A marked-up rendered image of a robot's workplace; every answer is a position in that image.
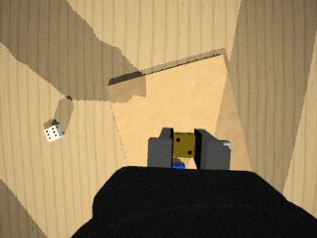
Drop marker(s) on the yellow die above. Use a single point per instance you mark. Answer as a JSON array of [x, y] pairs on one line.
[[184, 145]]

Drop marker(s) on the white die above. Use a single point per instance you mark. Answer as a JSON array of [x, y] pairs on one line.
[[54, 132]]

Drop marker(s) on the tan flat mat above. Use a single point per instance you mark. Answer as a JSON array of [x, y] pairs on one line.
[[193, 95]]

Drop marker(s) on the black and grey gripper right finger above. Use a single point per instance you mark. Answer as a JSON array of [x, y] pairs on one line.
[[211, 153]]

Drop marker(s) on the blue die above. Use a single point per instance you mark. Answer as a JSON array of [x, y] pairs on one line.
[[178, 165]]

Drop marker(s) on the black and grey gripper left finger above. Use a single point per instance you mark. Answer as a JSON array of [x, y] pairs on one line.
[[160, 149]]

